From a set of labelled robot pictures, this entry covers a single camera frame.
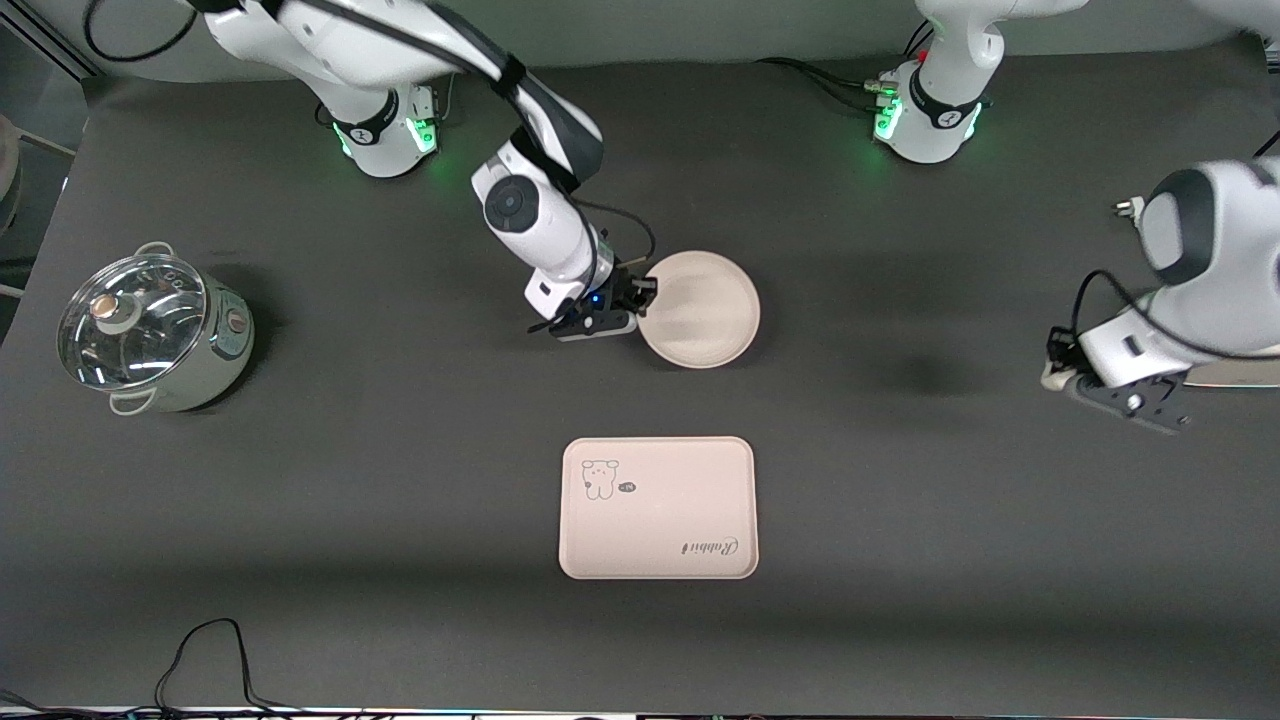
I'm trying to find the round beige plate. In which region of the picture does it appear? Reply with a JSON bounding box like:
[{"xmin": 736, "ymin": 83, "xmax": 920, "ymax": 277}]
[{"xmin": 636, "ymin": 250, "xmax": 762, "ymax": 370}]

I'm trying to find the beige rectangular rabbit-print tray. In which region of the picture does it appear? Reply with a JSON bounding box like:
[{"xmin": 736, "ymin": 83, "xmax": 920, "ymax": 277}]
[{"xmin": 558, "ymin": 436, "xmax": 760, "ymax": 581}]

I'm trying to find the white countertop appliance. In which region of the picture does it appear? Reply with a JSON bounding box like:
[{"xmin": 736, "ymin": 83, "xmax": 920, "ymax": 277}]
[{"xmin": 1183, "ymin": 355, "xmax": 1280, "ymax": 390}]

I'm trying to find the stainless steel cooking pot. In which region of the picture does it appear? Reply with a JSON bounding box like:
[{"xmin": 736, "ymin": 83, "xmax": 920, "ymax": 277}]
[{"xmin": 56, "ymin": 241, "xmax": 257, "ymax": 417}]

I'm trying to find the glass pot lid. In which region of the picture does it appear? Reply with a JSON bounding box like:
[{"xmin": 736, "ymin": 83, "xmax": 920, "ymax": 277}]
[{"xmin": 56, "ymin": 252, "xmax": 209, "ymax": 392}]

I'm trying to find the black cable at left arm base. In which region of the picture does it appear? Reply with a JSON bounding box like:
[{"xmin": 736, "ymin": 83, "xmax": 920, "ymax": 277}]
[{"xmin": 753, "ymin": 55, "xmax": 899, "ymax": 113}]

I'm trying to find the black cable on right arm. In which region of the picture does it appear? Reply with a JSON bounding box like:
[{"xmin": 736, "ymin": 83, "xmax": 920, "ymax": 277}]
[{"xmin": 82, "ymin": 0, "xmax": 658, "ymax": 266}]

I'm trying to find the black cable at table edge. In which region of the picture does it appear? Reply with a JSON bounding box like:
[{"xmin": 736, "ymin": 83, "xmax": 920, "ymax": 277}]
[{"xmin": 0, "ymin": 617, "xmax": 306, "ymax": 717}]

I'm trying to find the grey metal frame bar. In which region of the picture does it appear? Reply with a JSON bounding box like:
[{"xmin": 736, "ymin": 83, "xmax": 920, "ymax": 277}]
[{"xmin": 0, "ymin": 15, "xmax": 103, "ymax": 81}]

